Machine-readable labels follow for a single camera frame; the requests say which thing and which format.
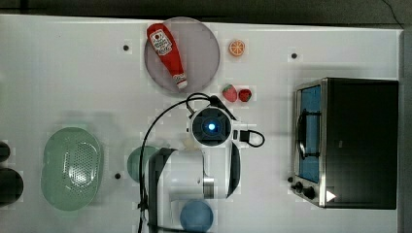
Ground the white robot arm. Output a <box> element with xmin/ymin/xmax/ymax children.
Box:
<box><xmin>145</xmin><ymin>107</ymin><xmax>252</xmax><ymax>233</ymax></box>

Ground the black toaster oven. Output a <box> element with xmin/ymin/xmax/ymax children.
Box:
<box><xmin>288</xmin><ymin>78</ymin><xmax>399</xmax><ymax>210</ymax></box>

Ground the light red strawberry toy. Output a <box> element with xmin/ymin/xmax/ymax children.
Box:
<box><xmin>222</xmin><ymin>84</ymin><xmax>237</xmax><ymax>103</ymax></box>

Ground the dark red strawberry toy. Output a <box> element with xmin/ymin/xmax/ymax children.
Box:
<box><xmin>238</xmin><ymin>89</ymin><xmax>252</xmax><ymax>102</ymax></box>

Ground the grey round plate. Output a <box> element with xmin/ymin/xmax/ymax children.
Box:
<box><xmin>144</xmin><ymin>17</ymin><xmax>221</xmax><ymax>93</ymax></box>

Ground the orange slice toy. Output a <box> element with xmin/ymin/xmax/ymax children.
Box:
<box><xmin>228</xmin><ymin>40</ymin><xmax>246</xmax><ymax>57</ymax></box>

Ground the green round bowl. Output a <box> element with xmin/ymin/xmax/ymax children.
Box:
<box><xmin>127</xmin><ymin>146</ymin><xmax>158</xmax><ymax>183</ymax></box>

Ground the red ketchup bottle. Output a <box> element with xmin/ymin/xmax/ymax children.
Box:
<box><xmin>147</xmin><ymin>23</ymin><xmax>188</xmax><ymax>89</ymax></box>

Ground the blue round bowl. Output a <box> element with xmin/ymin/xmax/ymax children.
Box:
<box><xmin>180</xmin><ymin>200</ymin><xmax>214</xmax><ymax>233</ymax></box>

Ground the green perforated colander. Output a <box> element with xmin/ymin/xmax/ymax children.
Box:
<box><xmin>41</xmin><ymin>127</ymin><xmax>103</xmax><ymax>212</ymax></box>

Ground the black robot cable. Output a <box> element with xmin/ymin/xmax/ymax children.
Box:
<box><xmin>137</xmin><ymin>92</ymin><xmax>212</xmax><ymax>233</ymax></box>

